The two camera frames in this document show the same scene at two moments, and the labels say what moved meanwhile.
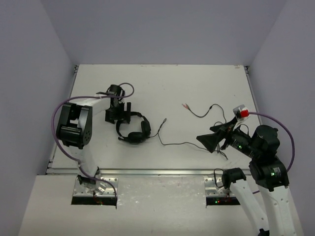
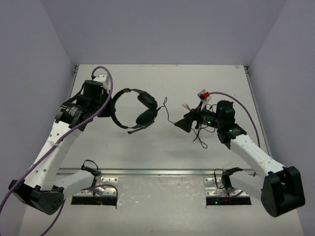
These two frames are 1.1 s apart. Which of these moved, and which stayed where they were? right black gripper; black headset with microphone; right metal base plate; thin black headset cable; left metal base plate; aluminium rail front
Moved: black headset with microphone; right black gripper; thin black headset cable
Stayed: right metal base plate; aluminium rail front; left metal base plate
